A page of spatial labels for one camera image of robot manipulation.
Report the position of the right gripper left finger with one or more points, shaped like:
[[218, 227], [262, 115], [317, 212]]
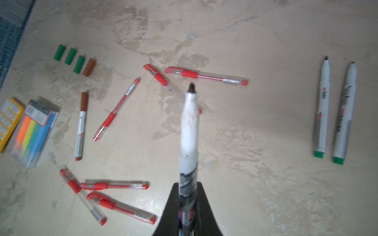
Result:
[[169, 221]]

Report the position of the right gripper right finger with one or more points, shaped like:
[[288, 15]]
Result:
[[205, 222]]

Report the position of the red gel pen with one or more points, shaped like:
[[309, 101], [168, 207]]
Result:
[[188, 73], [112, 204], [115, 111], [74, 184], [114, 185], [168, 85]]

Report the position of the brown cap marker bottom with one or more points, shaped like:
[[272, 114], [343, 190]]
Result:
[[188, 162]]

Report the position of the green cap marker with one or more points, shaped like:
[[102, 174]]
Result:
[[321, 118], [345, 115]]

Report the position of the brown cap white marker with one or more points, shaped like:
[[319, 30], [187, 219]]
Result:
[[81, 126]]

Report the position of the green pen cap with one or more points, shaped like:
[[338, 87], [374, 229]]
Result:
[[70, 57], [79, 64], [59, 53]]

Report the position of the red gel pen upright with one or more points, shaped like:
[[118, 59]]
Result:
[[115, 111]]

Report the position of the highlighter set clear case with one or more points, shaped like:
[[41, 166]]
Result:
[[38, 121]]

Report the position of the yellow calculator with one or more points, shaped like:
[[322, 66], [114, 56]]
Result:
[[11, 113]]

